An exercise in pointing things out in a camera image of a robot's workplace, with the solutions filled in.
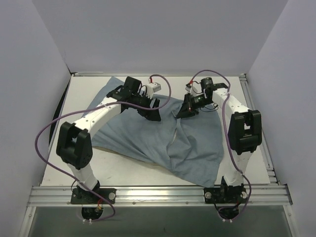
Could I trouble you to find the white pillow with yellow edge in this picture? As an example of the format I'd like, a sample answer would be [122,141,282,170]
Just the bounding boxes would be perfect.
[92,125,176,169]

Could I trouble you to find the blue-grey fabric pillowcase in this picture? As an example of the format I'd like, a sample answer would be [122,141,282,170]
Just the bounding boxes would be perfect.
[91,76,224,188]

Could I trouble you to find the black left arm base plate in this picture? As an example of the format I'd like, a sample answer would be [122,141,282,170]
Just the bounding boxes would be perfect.
[70,187,117,204]

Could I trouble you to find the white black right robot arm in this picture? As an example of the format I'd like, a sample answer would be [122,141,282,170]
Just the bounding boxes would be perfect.
[176,78,262,202]

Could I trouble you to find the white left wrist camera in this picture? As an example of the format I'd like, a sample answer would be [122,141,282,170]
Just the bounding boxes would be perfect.
[145,80,161,99]

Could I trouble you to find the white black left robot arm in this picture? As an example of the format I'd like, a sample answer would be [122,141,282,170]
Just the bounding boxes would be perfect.
[56,77,161,203]

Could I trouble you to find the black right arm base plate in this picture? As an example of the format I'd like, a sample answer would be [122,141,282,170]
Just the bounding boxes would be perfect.
[203,186,248,204]

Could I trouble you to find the aluminium front frame rail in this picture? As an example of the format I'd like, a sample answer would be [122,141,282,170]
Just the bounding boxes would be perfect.
[27,185,292,207]

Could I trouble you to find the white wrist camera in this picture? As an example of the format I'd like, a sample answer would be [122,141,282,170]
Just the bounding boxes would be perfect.
[145,80,161,99]
[185,81,201,96]

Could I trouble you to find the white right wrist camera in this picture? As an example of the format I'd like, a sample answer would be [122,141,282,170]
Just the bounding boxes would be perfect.
[185,81,201,96]

